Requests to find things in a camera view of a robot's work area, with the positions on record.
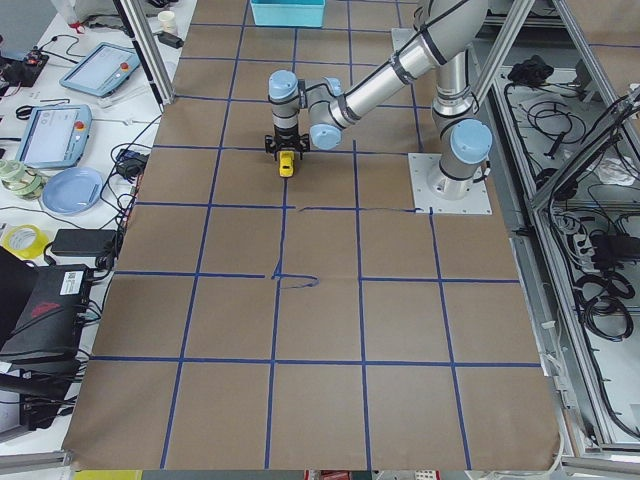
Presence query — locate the teach pendant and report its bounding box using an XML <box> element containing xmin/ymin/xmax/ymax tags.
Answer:
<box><xmin>59</xmin><ymin>42</ymin><xmax>141</xmax><ymax>98</ymax></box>
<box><xmin>16</xmin><ymin>105</ymin><xmax>93</xmax><ymax>169</ymax></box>

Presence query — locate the turquoise plastic bin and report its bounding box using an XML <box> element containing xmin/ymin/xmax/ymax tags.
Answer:
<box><xmin>250</xmin><ymin>0</ymin><xmax>326</xmax><ymax>28</ymax></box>

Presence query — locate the teach pendant far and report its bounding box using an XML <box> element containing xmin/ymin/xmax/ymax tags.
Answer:
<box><xmin>59</xmin><ymin>42</ymin><xmax>141</xmax><ymax>98</ymax></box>

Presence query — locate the teach pendant near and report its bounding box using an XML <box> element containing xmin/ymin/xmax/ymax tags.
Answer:
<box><xmin>16</xmin><ymin>105</ymin><xmax>93</xmax><ymax>169</ymax></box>

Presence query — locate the blue plate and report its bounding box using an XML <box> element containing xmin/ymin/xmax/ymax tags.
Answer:
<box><xmin>41</xmin><ymin>167</ymin><xmax>103</xmax><ymax>215</ymax></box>

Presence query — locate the yellow tape roll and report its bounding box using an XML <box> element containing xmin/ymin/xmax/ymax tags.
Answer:
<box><xmin>1</xmin><ymin>224</ymin><xmax>49</xmax><ymax>260</ymax></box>

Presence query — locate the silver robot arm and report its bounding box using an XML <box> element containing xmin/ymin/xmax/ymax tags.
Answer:
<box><xmin>264</xmin><ymin>1</ymin><xmax>488</xmax><ymax>183</ymax></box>

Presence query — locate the yellow toy beetle car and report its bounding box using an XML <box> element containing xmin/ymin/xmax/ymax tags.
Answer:
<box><xmin>276</xmin><ymin>150</ymin><xmax>296</xmax><ymax>178</ymax></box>

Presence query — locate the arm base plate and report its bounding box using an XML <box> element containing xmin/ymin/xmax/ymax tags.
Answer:
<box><xmin>408</xmin><ymin>153</ymin><xmax>492</xmax><ymax>215</ymax></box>

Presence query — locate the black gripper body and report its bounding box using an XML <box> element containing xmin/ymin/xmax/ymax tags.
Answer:
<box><xmin>264</xmin><ymin>134</ymin><xmax>310</xmax><ymax>160</ymax></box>

